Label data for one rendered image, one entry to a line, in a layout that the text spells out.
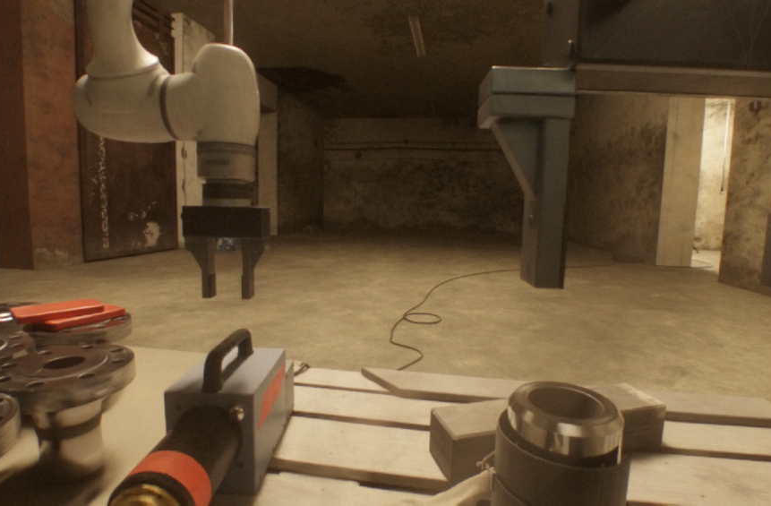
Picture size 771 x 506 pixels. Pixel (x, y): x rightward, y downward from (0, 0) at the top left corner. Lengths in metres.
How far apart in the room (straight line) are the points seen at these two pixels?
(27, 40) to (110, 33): 4.04
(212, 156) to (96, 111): 0.19
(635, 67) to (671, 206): 5.61
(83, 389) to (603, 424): 0.87
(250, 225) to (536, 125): 0.54
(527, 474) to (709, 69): 0.36
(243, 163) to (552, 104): 0.54
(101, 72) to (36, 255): 3.91
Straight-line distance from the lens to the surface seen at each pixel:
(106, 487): 1.10
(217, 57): 0.71
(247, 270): 0.70
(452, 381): 1.08
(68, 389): 0.97
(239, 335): 0.77
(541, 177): 0.21
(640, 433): 0.96
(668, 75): 0.24
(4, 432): 0.87
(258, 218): 0.68
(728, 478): 0.98
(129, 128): 0.76
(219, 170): 0.68
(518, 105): 0.21
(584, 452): 0.46
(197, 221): 0.71
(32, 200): 4.57
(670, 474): 0.93
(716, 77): 0.25
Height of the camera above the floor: 0.59
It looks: 6 degrees down
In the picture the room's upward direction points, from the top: 1 degrees clockwise
